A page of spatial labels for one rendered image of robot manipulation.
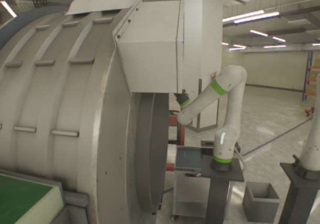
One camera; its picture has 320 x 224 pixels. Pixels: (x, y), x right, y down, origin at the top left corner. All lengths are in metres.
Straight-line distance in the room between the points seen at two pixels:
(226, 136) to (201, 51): 3.10
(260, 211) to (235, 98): 1.34
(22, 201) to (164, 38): 0.43
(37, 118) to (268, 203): 2.04
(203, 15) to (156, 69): 3.76
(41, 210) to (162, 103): 1.13
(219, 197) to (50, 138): 1.12
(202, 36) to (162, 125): 2.97
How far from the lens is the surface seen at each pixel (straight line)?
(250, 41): 14.50
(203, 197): 1.92
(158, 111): 1.38
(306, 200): 1.44
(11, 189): 0.43
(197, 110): 1.12
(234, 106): 1.21
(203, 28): 4.12
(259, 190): 2.35
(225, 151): 1.12
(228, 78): 1.01
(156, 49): 0.43
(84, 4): 0.73
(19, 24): 0.82
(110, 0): 0.68
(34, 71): 0.55
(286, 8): 7.47
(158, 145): 1.42
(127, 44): 0.44
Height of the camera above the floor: 1.56
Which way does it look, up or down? 12 degrees down
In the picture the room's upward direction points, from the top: straight up
